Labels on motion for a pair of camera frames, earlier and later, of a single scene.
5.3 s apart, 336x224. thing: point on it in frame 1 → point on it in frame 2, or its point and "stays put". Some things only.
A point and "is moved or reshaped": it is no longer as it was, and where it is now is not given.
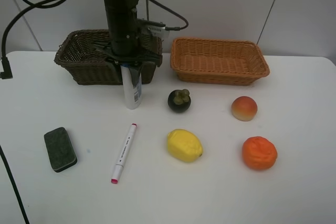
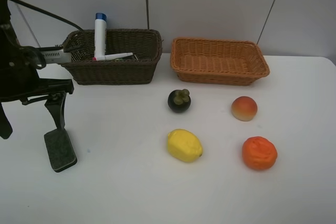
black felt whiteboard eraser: [60, 150] stays put
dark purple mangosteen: [179, 100] stays put
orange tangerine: [259, 152] stays put
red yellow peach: [243, 108] stays put
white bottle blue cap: [133, 95] → [100, 35]
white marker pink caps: [124, 153] is moved or reshaped
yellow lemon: [184, 146] stays put
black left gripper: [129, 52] → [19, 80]
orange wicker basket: [198, 61] stays put
